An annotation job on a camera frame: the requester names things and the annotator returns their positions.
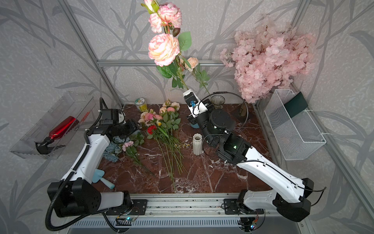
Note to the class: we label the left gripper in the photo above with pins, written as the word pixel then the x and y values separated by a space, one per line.
pixel 133 126

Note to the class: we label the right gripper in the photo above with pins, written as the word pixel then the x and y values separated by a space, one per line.
pixel 193 120

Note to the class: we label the pink white rose stem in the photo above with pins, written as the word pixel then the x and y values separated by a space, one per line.
pixel 167 46

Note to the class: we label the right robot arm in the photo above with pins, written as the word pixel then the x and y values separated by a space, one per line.
pixel 288 195

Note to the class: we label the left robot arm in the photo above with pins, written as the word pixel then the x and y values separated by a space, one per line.
pixel 74 197

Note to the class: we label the teal ceramic vase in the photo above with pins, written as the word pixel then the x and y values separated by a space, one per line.
pixel 195 126

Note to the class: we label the clear glass vase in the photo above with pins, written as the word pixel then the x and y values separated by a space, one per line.
pixel 218 101

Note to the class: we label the white ribbed vase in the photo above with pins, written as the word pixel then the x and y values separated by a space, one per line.
pixel 197 144

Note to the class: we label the blue hydrangea flower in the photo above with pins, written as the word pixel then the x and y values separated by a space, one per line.
pixel 114 149

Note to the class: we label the red carnation stem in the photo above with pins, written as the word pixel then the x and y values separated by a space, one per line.
pixel 170 147

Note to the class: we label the small tape roll jar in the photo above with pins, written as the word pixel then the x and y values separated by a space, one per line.
pixel 141 104

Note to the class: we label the pink rose bunch with leaves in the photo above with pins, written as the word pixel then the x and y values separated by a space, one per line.
pixel 167 116

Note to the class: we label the teal plastic scraper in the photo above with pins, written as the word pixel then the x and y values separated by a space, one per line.
pixel 99 176

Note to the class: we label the pink cherry blossom tree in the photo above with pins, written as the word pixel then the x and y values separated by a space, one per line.
pixel 268 57

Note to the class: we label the dark green card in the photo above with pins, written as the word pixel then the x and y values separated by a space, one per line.
pixel 296 105

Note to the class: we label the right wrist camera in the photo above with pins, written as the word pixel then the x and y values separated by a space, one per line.
pixel 195 105

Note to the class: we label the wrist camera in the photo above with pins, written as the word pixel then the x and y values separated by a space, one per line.
pixel 195 105
pixel 112 117

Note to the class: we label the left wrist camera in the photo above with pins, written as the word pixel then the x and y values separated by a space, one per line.
pixel 112 117

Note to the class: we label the clear plastic wall bin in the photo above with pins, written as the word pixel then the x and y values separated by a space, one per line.
pixel 78 106

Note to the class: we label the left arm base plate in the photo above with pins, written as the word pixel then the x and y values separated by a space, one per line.
pixel 139 207

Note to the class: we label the aluminium front rail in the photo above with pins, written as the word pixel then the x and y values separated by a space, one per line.
pixel 201 205

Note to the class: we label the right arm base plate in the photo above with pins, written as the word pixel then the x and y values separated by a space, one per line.
pixel 231 207

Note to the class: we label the white wire mesh basket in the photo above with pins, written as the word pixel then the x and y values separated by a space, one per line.
pixel 297 137

